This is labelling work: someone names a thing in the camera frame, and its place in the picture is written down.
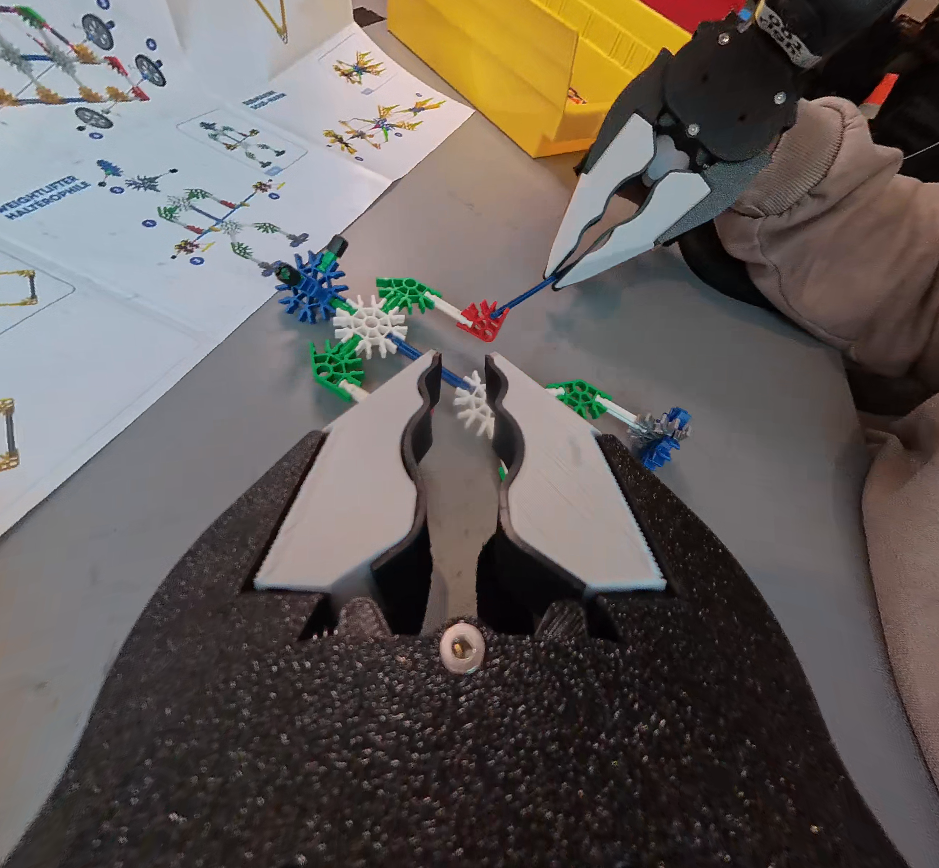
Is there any person's right forearm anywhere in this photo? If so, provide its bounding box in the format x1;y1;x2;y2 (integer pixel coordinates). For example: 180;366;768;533
715;97;939;377

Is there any grey desk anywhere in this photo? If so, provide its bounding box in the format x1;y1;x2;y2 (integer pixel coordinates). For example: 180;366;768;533
0;0;939;868

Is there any thin blue toy rod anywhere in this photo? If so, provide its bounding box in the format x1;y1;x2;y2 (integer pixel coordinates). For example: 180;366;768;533
490;277;559;319

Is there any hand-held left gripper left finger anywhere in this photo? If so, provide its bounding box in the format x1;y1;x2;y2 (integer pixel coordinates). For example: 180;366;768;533
254;352;443;636

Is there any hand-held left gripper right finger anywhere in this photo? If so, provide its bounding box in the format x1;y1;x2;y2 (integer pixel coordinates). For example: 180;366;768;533
477;353;668;636

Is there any construction toy figure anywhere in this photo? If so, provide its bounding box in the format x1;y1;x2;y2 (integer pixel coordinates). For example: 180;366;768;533
282;235;647;476

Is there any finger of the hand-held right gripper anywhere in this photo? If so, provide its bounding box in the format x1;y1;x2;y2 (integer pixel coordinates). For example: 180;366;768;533
552;169;714;291
544;112;658;282

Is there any folded instruction sheet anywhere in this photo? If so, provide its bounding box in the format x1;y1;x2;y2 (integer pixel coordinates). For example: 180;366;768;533
0;0;476;535

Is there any red toy connector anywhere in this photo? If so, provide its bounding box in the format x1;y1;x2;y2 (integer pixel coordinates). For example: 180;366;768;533
456;299;512;341

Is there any yellow plastic bin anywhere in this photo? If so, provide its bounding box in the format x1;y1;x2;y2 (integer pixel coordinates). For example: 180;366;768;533
385;0;694;159

